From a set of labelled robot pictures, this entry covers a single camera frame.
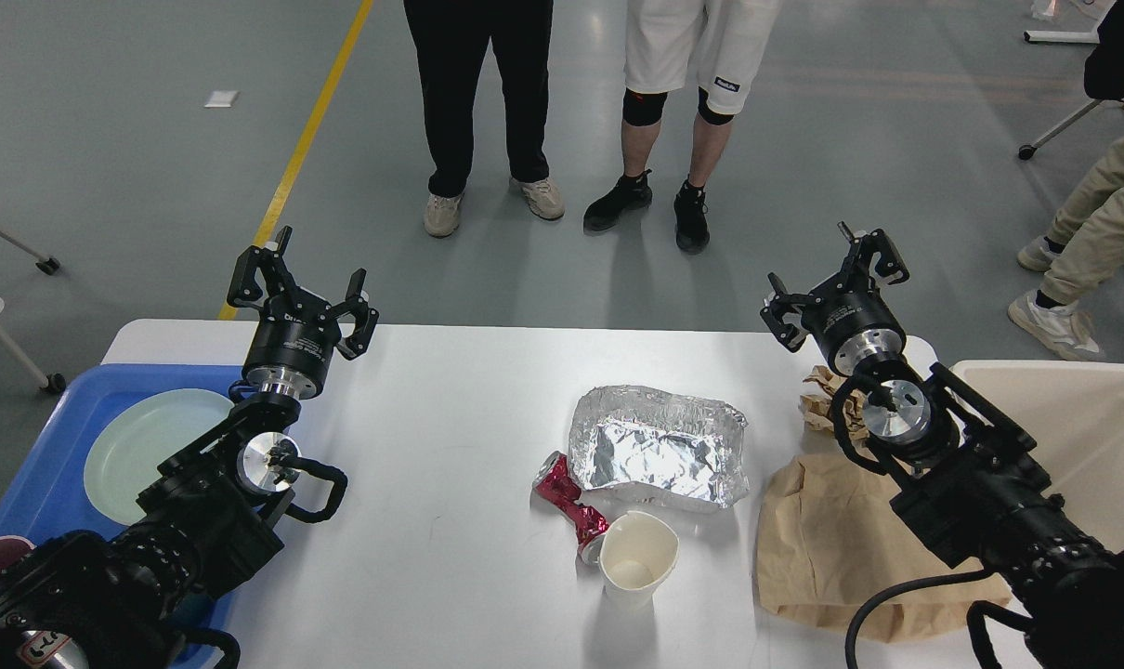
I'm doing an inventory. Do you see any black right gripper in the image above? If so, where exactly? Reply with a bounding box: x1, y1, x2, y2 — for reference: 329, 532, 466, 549
761, 222, 910, 376

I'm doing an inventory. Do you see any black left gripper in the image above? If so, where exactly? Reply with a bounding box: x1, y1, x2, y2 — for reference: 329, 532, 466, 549
226, 226, 380, 400

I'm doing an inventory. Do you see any green plate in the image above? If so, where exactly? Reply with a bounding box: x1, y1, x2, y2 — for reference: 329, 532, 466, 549
83, 388, 232, 526

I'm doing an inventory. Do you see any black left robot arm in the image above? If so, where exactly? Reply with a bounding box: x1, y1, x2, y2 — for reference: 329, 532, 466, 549
0, 226, 379, 668

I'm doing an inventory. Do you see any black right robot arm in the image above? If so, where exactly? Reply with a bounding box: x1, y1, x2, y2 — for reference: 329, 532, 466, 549
761, 223, 1124, 668

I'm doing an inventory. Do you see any aluminium foil tray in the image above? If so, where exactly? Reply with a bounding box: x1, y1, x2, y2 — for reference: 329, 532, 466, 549
566, 385, 752, 514

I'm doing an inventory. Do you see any brown paper bag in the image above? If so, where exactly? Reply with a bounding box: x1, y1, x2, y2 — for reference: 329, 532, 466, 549
754, 365, 1012, 643

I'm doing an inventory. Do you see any rolling stand leg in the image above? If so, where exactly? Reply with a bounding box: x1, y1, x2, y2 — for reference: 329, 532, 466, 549
0, 226, 61, 275

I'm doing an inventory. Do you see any person in white shorts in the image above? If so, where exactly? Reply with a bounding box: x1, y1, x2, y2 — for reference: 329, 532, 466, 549
582, 0, 786, 255

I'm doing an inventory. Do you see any person in black trousers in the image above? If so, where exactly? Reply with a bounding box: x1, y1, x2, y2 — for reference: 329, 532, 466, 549
404, 0, 566, 239

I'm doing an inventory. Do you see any crushed red can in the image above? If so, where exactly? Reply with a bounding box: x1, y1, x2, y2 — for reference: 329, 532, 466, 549
532, 452, 610, 566

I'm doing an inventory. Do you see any person in khaki trousers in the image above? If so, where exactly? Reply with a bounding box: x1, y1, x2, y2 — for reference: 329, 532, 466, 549
1008, 1, 1124, 361

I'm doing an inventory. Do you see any beige plastic bin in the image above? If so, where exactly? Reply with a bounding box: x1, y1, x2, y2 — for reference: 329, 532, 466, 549
951, 361, 1124, 552

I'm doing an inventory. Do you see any white paper cup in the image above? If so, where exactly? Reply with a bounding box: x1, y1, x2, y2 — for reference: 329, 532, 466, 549
599, 510, 680, 611

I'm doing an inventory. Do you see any blue plastic tray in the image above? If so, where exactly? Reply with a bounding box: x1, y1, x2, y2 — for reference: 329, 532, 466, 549
0, 363, 247, 669

